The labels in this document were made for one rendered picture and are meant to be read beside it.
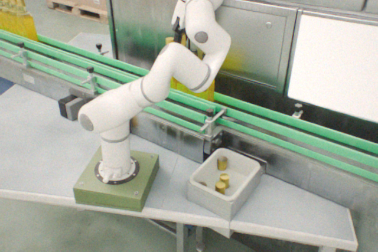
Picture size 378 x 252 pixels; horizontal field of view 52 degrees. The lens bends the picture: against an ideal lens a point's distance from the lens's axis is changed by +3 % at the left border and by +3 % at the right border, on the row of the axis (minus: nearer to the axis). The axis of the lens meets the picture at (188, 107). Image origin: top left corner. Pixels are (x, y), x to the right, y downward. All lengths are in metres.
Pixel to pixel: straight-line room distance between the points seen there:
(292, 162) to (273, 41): 0.44
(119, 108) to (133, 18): 0.86
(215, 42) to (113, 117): 0.35
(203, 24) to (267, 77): 0.52
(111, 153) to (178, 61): 0.44
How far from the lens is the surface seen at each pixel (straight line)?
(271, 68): 1.46
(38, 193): 1.47
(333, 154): 1.34
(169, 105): 1.45
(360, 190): 1.36
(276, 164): 1.42
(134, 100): 1.07
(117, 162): 1.30
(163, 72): 0.98
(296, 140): 1.36
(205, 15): 1.05
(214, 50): 1.07
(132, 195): 1.29
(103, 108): 1.07
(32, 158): 1.63
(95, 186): 1.33
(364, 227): 1.74
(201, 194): 1.29
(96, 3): 5.44
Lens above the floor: 1.71
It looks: 32 degrees down
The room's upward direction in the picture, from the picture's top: straight up
